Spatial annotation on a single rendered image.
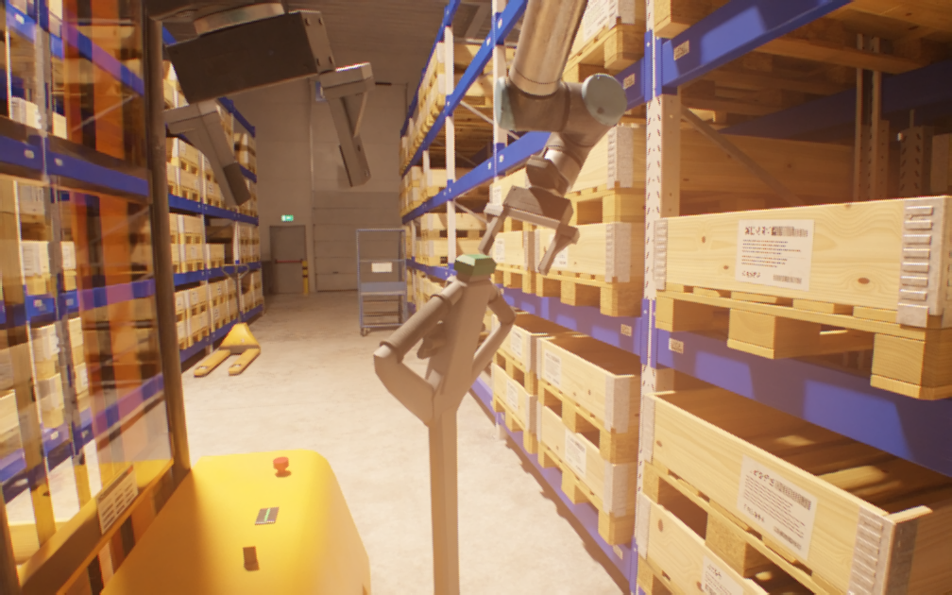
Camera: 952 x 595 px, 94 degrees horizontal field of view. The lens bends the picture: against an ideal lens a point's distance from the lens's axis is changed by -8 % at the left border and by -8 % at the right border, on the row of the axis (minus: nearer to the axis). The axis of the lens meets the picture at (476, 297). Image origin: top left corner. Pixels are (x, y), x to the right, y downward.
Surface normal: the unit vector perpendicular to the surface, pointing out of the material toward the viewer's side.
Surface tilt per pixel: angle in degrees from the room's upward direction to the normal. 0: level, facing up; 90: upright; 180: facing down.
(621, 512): 90
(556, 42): 148
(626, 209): 90
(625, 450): 90
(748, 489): 90
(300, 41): 114
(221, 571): 0
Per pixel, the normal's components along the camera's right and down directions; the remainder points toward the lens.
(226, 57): -0.08, 0.50
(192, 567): -0.01, -0.99
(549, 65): 0.13, 0.89
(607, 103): 0.26, -0.15
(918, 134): -0.97, 0.04
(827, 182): 0.24, 0.10
